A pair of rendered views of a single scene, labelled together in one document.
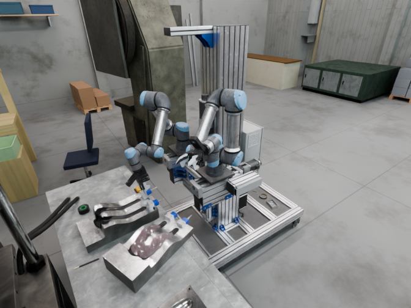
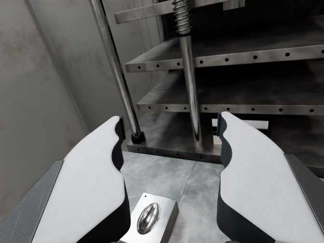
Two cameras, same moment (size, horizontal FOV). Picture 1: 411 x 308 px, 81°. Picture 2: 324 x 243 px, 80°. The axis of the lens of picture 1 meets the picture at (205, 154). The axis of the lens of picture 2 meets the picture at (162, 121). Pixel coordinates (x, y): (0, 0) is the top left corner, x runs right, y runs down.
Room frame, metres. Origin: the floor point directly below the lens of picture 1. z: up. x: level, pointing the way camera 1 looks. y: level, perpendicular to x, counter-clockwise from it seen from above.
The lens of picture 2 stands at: (1.11, 0.06, 1.52)
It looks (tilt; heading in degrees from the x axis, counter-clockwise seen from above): 29 degrees down; 156
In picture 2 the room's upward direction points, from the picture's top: 13 degrees counter-clockwise
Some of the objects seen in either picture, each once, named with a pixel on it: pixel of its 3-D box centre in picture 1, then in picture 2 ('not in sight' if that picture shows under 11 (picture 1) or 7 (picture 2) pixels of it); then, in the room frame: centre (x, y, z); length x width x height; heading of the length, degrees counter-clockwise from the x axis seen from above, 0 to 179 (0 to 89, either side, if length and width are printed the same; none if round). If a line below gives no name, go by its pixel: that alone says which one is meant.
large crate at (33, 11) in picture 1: (41, 10); not in sight; (6.54, 3.70, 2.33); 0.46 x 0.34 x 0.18; 123
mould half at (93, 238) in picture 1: (118, 216); not in sight; (1.28, 0.63, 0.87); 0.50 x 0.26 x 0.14; 126
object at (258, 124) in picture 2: not in sight; (242, 111); (0.36, 0.95, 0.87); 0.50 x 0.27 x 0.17; 126
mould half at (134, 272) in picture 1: (151, 244); not in sight; (1.04, 0.35, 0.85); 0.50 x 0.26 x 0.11; 144
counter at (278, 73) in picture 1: (263, 69); not in sight; (9.06, -2.19, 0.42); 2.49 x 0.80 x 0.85; 33
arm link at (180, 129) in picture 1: (181, 130); not in sight; (1.98, 0.20, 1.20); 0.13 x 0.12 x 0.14; 71
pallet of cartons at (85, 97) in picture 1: (90, 95); not in sight; (6.50, 3.07, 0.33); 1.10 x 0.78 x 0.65; 33
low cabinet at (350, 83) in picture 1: (347, 79); not in sight; (7.49, -4.38, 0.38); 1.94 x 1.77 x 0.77; 33
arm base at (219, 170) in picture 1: (214, 165); not in sight; (1.56, -0.07, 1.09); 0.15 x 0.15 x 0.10
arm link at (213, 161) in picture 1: (210, 156); not in sight; (1.28, -0.03, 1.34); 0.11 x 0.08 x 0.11; 59
